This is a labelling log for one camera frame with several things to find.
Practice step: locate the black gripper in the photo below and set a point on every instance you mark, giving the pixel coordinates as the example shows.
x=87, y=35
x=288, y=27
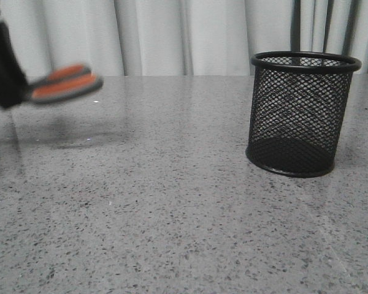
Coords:
x=13, y=82

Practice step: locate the grey and orange scissors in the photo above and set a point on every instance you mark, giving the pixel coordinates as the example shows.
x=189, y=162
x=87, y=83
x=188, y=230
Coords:
x=63, y=84

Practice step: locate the black mesh pen bucket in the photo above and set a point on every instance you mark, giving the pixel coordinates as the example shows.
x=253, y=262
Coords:
x=297, y=110

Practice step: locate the light grey curtain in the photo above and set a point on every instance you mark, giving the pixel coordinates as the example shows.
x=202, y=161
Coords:
x=155, y=38

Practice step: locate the black vertical pole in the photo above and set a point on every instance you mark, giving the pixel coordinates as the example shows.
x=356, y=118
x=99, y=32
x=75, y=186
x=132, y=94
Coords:
x=295, y=33

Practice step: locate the black slanted pole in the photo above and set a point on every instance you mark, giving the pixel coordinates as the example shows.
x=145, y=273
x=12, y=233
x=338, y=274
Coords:
x=350, y=27

